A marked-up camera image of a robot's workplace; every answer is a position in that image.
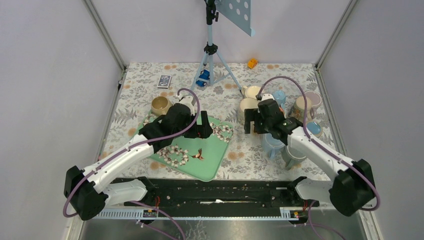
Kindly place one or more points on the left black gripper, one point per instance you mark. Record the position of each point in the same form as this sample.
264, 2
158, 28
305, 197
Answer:
203, 131

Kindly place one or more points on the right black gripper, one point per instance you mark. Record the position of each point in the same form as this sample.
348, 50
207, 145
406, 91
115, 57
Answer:
252, 115

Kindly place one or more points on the cream mug green inside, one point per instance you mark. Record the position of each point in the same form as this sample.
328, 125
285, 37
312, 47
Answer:
245, 104

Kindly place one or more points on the light blue ribbed mug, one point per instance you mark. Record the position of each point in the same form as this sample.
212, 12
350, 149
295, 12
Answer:
271, 146

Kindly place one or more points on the beige mug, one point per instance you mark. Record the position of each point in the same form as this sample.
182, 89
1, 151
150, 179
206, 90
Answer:
160, 105

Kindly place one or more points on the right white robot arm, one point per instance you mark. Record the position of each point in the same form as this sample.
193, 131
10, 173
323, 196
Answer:
351, 183

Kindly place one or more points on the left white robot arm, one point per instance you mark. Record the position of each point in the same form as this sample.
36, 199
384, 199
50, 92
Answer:
89, 190

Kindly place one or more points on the cream ribbed mug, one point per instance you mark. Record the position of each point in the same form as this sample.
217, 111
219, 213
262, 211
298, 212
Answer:
250, 91

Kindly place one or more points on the orange mug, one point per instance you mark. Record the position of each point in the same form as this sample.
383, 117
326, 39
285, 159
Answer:
282, 111

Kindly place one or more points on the light blue faceted mug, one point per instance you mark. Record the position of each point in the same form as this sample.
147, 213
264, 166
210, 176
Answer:
280, 97

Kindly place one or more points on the seahorse pattern mug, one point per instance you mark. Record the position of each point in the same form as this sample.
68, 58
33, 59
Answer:
299, 110

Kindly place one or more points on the grey blue mug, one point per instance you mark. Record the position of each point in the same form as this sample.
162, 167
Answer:
292, 157

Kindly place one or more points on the blue butterfly mug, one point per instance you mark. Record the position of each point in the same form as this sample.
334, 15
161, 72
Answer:
314, 128

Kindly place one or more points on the lilac mug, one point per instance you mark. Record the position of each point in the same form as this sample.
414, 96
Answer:
315, 97

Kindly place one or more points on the green floral tray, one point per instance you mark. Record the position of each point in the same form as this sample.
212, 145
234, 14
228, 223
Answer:
199, 158

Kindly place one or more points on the floral tablecloth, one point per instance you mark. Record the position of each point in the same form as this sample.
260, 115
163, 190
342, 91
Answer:
244, 158

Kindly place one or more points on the orange toy block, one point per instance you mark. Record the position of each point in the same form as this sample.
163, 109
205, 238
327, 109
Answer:
252, 63

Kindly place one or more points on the blue toy car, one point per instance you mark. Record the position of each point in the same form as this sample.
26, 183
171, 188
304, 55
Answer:
203, 78

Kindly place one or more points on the playing card deck box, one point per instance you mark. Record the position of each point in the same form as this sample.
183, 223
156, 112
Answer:
164, 81

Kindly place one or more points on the perforated blue calibration plate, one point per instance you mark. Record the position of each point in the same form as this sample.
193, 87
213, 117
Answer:
238, 12

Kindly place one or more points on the blue tripod stand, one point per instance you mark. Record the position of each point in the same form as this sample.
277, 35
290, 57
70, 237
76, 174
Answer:
210, 50

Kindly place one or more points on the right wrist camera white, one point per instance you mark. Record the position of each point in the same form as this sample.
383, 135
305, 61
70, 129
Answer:
267, 96

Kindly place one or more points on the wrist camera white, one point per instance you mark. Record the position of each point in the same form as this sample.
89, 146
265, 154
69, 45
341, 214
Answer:
267, 96
187, 100

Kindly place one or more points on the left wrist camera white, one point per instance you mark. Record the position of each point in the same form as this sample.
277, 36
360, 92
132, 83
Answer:
187, 100

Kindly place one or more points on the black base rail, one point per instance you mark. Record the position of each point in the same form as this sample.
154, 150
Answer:
221, 198

